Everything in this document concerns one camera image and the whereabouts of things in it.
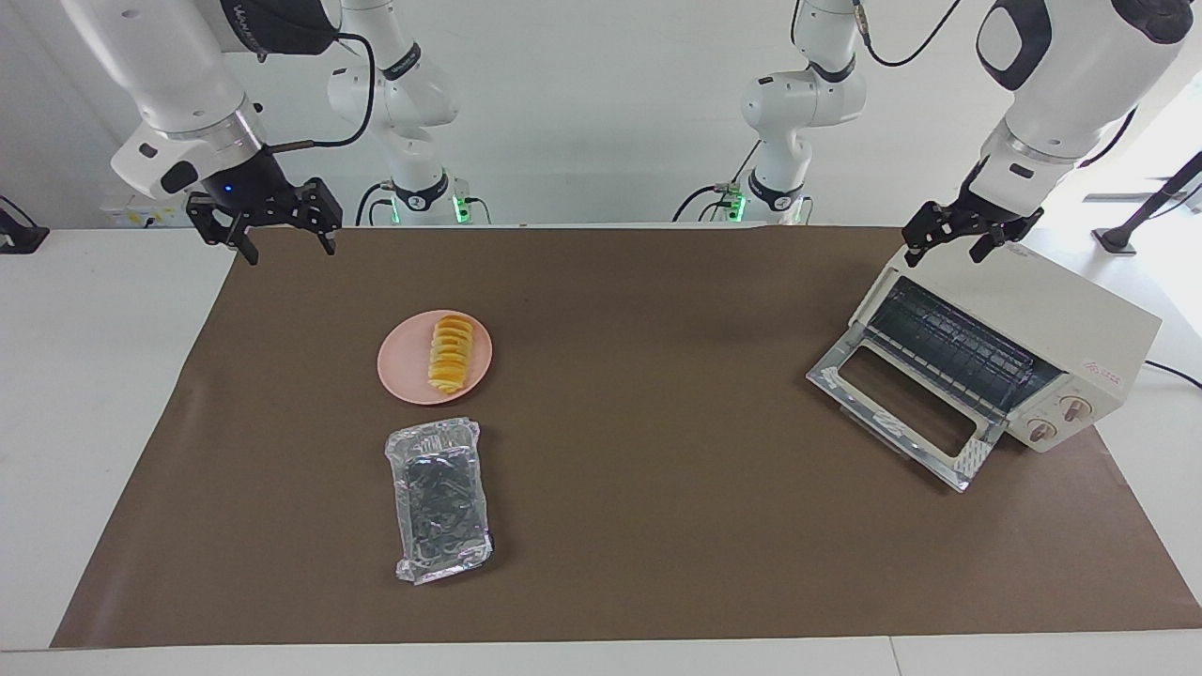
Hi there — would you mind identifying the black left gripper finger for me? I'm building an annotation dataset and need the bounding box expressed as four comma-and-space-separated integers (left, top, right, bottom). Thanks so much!
970, 208, 1045, 264
901, 200, 949, 270

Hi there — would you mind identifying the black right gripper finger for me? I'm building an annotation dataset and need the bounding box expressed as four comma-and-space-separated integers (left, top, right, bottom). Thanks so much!
299, 177, 341, 256
186, 192, 260, 267

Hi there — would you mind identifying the yellow sliced bread loaf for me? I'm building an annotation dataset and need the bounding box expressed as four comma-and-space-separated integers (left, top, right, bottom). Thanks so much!
427, 316, 475, 393

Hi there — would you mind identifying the aluminium foil baking tray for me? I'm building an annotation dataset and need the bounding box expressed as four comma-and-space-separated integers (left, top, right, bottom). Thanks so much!
384, 418, 494, 585

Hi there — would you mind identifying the cream toaster oven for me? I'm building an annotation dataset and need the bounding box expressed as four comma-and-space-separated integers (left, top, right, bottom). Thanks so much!
850, 246, 1163, 453

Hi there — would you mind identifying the glass oven door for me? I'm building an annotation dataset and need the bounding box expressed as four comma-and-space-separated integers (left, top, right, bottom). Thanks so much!
806, 336, 1010, 494

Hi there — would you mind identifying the white power strip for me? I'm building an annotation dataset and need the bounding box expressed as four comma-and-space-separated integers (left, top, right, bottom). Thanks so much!
101, 192, 193, 228

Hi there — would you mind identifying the pink round plate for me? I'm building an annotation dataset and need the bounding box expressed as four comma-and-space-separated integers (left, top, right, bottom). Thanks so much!
378, 310, 494, 406

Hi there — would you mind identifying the brown paper table mat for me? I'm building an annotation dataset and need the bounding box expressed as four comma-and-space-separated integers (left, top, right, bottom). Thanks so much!
49, 225, 1202, 649

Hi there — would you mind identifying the black arm base cable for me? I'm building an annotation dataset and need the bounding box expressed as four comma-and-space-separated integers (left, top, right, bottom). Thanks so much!
671, 141, 762, 223
355, 180, 395, 226

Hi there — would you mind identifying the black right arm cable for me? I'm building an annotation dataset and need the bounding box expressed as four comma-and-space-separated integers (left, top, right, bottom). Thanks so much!
254, 33, 377, 156

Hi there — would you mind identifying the black camera stand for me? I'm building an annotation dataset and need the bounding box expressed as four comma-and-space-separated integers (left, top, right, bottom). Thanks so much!
1094, 150, 1202, 256

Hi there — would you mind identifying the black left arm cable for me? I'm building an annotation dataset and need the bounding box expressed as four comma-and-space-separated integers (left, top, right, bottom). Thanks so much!
794, 0, 1137, 170

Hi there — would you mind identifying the black clamp bracket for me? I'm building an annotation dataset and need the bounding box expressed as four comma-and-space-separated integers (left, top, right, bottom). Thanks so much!
0, 195, 50, 254

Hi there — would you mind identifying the black oven power cable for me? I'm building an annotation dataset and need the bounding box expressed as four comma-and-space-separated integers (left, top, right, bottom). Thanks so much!
1144, 360, 1202, 391

